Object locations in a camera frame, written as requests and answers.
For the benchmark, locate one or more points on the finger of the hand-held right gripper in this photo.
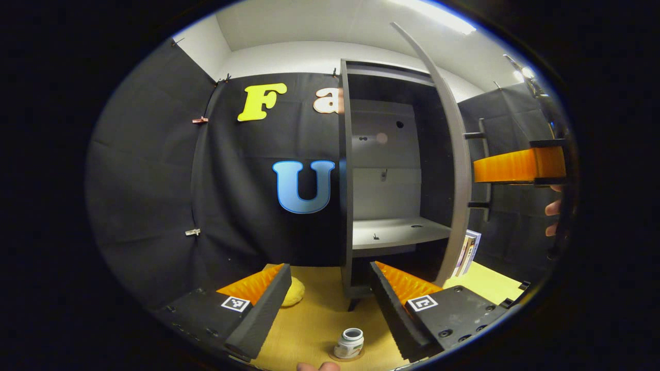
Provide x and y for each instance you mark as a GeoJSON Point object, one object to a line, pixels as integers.
{"type": "Point", "coordinates": [510, 166]}

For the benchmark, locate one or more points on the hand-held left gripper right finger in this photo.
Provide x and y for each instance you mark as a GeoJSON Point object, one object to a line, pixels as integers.
{"type": "Point", "coordinates": [392, 314]}

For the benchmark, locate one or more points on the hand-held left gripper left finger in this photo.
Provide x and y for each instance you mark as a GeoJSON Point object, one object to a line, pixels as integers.
{"type": "Point", "coordinates": [263, 314]}

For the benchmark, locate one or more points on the beige cabinet door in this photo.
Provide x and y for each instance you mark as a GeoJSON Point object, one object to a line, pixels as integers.
{"type": "Point", "coordinates": [462, 180]}

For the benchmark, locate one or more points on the white bottle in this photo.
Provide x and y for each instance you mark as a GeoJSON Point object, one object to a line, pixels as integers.
{"type": "Point", "coordinates": [349, 345]}

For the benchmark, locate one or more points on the brown round coaster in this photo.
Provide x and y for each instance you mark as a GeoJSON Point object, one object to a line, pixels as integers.
{"type": "Point", "coordinates": [332, 356]}

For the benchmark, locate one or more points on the dark grey cabinet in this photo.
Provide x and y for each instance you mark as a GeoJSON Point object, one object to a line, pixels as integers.
{"type": "Point", "coordinates": [386, 196]}

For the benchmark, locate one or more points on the yellow round soft object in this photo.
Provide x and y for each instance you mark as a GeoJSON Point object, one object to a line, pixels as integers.
{"type": "Point", "coordinates": [295, 293]}

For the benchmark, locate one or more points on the small ceiling light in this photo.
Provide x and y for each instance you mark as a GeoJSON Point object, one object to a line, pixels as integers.
{"type": "Point", "coordinates": [523, 74]}

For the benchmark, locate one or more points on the white cloth clip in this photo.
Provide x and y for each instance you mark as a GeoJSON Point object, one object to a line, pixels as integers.
{"type": "Point", "coordinates": [192, 232]}

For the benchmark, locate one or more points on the long ceiling light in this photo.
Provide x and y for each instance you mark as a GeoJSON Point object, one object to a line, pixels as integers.
{"type": "Point", "coordinates": [438, 14]}

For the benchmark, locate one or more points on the black backdrop cloth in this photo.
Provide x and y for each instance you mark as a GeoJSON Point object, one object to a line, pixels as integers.
{"type": "Point", "coordinates": [154, 180]}

